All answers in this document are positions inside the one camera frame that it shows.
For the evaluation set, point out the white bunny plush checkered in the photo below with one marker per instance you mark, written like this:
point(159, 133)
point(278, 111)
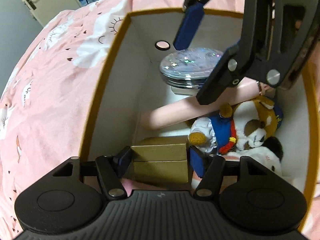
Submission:
point(270, 154)

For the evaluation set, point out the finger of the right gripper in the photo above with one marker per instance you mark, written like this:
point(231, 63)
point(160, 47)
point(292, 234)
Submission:
point(193, 16)
point(227, 73)

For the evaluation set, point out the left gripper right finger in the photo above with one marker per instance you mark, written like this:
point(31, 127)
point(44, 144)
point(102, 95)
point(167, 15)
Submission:
point(209, 168)

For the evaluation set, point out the pink cloud-print bedsheet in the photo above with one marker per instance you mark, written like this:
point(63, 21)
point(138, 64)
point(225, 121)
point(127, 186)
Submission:
point(46, 100)

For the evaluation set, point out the brown white dog plush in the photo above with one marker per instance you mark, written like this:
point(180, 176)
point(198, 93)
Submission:
point(240, 127)

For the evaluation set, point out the pink selfie stick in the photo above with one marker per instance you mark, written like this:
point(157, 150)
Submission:
point(189, 108)

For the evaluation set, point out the round glitter compact mirror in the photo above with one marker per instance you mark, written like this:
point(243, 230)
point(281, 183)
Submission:
point(189, 68)

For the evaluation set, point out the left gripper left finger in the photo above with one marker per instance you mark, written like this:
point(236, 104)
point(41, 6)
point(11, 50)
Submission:
point(110, 171)

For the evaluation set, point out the white box with gold rim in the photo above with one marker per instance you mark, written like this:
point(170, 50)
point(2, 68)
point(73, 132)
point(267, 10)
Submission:
point(130, 85)

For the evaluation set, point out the gold cube box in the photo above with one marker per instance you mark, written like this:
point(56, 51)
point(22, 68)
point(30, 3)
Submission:
point(160, 160)

